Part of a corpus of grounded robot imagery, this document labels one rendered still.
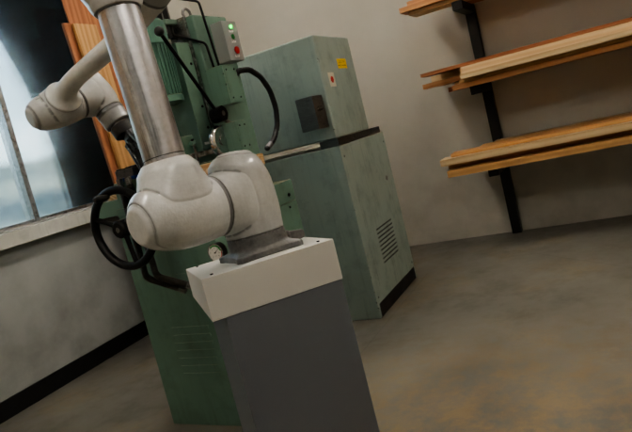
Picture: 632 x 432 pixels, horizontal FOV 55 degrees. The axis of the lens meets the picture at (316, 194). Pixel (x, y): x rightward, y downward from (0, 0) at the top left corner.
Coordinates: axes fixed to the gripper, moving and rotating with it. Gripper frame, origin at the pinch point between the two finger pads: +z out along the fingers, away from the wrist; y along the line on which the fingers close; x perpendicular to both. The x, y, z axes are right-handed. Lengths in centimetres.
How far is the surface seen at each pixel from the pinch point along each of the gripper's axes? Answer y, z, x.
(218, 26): 21, -43, -62
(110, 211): 44.7, -8.5, 10.4
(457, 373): 13, 117, -47
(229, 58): 24, -30, -59
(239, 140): 24.8, -0.4, -40.4
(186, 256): 27.5, 23.8, 2.0
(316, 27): 168, -70, -205
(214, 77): 22, -26, -47
